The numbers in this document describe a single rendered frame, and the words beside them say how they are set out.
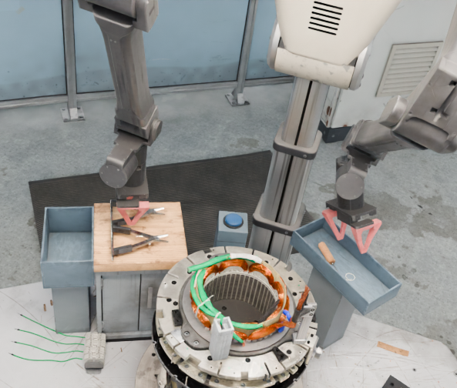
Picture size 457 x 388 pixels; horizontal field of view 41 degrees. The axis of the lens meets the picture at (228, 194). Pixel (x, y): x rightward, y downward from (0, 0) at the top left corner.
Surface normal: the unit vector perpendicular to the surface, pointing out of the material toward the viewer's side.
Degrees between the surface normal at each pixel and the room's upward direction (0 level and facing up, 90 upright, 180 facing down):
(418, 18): 90
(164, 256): 0
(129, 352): 0
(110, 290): 90
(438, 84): 86
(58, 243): 0
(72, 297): 90
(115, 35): 116
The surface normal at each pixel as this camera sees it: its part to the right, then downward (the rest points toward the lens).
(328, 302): -0.80, 0.32
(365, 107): 0.34, 0.66
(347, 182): -0.18, 0.37
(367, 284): 0.13, -0.74
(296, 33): -0.29, 0.61
